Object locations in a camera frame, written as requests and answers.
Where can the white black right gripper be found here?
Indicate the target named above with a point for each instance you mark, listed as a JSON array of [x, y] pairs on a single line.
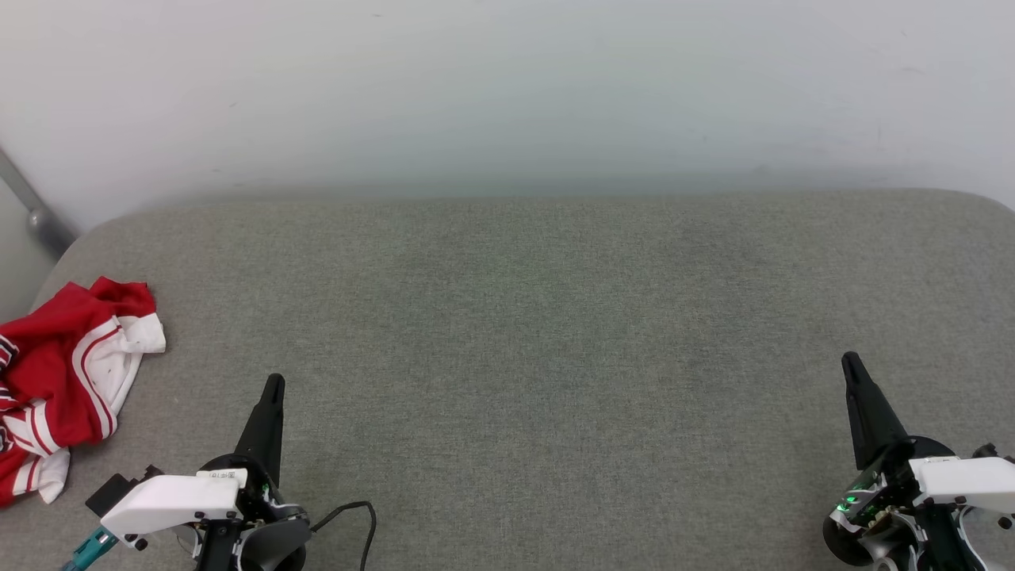
[[951, 480]]

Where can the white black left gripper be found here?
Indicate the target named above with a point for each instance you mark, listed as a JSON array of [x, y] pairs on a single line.
[[174, 500]]

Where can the red white basketball jersey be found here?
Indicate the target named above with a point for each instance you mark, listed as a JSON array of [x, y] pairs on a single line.
[[47, 357]]

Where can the grey metal pole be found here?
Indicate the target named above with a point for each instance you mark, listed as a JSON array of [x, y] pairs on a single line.
[[44, 226]]

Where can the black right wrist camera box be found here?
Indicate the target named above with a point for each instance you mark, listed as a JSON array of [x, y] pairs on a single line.
[[987, 452]]

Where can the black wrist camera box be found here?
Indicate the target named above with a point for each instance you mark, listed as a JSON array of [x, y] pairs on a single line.
[[987, 452], [111, 492]]

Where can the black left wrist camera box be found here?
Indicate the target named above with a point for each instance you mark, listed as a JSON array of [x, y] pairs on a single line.
[[111, 492]]

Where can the teal left camera connector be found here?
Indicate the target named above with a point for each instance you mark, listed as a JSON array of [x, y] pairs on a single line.
[[93, 547]]

